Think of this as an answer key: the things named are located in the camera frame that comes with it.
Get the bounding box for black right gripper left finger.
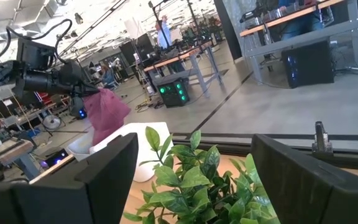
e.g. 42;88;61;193
0;133;139;224

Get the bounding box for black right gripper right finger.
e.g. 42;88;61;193
250;134;358;224

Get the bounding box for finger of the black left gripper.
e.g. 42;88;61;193
80;80;101;94
72;88;90;98

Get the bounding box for dark red cap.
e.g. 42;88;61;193
82;88;132;146

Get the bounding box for blue-lit black device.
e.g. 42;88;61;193
70;96;88;120

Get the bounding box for person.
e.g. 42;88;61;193
99;63;117;88
277;0;326;40
154;14;174;50

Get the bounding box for round floor fan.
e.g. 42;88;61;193
42;114;63;131

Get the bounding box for white plastic bin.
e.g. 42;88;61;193
88;121;174;183
67;129;95;162

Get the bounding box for computer tower with purple lights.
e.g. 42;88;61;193
39;148;70;169

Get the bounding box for grey workbench with wooden top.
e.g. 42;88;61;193
142;40;224;98
239;0;358;85
0;138;40;182

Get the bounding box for computer tower with green lights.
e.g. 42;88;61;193
157;78;191;108

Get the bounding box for small green artificial plant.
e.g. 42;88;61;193
122;126;282;224

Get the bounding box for black light stand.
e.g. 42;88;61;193
147;0;172;48

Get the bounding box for black computer tower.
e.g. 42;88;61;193
280;39;336;89

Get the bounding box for black pillar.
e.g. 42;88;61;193
213;0;244;61

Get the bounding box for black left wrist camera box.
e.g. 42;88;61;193
16;37;57;72

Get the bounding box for black aluminium table frame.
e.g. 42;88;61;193
170;131;358;171

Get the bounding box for black frame clamp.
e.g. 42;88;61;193
311;121;334;157

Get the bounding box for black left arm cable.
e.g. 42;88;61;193
0;18;73;65

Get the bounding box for tangled floor cables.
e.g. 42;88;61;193
134;98;165;113

